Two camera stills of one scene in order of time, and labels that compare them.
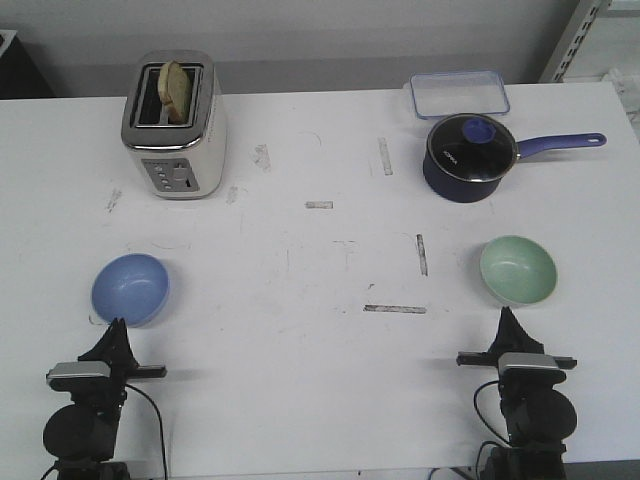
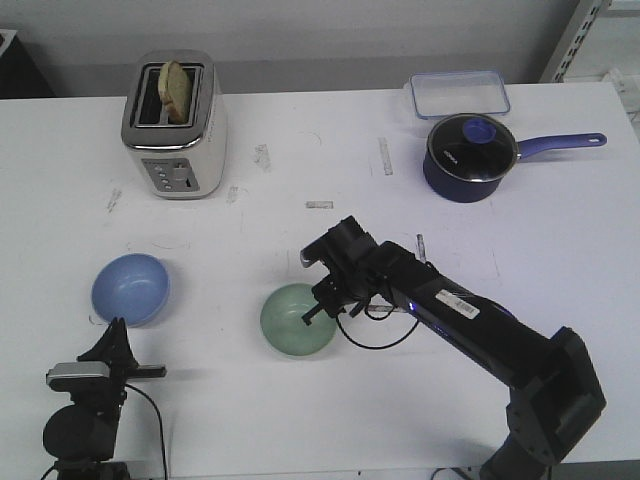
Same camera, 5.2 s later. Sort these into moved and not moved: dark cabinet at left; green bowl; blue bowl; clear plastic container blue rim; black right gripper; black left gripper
Moved: black right gripper; green bowl
Not moved: dark cabinet at left; black left gripper; blue bowl; clear plastic container blue rim
